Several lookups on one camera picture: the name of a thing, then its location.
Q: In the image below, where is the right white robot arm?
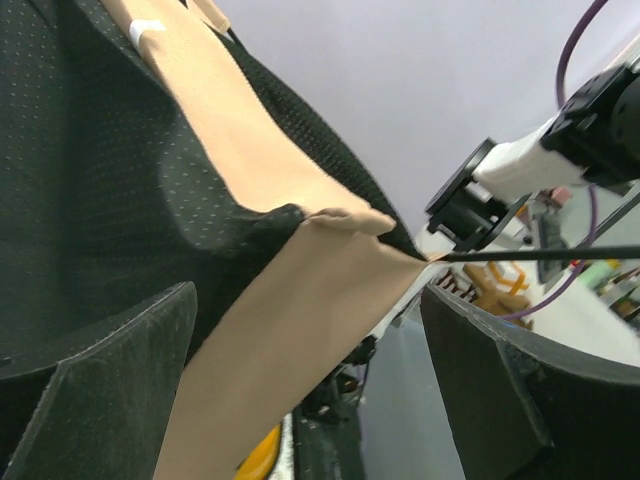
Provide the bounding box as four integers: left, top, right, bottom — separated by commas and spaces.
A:
426, 62, 639, 321

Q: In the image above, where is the yellow double bowl holder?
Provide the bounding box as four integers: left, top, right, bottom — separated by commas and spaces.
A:
234, 423, 282, 480

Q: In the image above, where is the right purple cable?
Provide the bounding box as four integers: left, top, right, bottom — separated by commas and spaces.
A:
499, 0, 609, 321

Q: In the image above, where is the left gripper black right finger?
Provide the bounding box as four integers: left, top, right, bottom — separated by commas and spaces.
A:
420, 285, 639, 479

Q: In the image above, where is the beige fabric pet tent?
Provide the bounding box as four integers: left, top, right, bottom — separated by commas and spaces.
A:
1, 1, 426, 479

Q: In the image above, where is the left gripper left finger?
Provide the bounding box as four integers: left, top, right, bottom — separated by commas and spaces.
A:
1, 282, 197, 479

